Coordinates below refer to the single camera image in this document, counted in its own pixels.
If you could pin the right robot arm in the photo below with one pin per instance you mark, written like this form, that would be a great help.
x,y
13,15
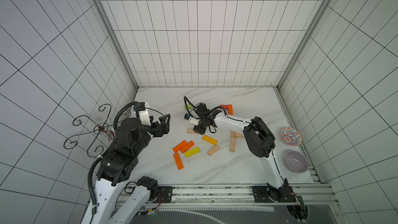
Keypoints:
x,y
261,143

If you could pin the natural wood block top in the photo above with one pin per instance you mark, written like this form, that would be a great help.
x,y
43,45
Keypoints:
x,y
191,131

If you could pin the patterned red blue plate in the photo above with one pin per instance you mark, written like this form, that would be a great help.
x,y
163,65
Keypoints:
x,y
290,136

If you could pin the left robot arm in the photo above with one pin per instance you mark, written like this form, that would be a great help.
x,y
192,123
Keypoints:
x,y
114,199

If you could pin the orange block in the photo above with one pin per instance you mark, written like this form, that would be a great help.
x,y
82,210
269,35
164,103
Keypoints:
x,y
187,147
178,161
177,148
230,109

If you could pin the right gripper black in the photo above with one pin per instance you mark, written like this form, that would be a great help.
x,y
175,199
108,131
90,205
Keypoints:
x,y
201,124

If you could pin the amber yellow block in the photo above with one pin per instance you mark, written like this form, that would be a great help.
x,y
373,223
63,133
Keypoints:
x,y
210,140

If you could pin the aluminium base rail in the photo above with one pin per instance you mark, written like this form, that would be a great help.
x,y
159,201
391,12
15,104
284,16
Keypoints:
x,y
310,194

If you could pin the metal scroll wall ornament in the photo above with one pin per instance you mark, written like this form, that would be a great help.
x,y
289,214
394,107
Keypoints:
x,y
94,130

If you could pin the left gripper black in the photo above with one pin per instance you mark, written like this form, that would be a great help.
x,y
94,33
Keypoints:
x,y
159,132

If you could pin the purple bowl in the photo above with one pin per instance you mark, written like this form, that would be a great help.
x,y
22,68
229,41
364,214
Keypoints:
x,y
296,161

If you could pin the natural wood block bottom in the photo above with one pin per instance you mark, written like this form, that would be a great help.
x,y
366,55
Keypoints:
x,y
232,144

